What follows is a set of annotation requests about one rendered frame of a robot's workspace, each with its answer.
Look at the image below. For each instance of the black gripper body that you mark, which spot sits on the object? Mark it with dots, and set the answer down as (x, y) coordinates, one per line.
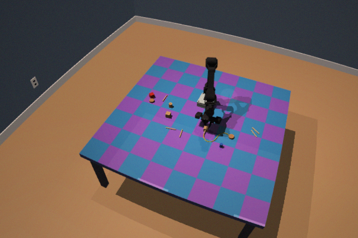
(217, 119)

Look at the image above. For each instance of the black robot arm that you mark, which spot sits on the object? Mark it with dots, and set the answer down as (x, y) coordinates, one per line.
(209, 90)

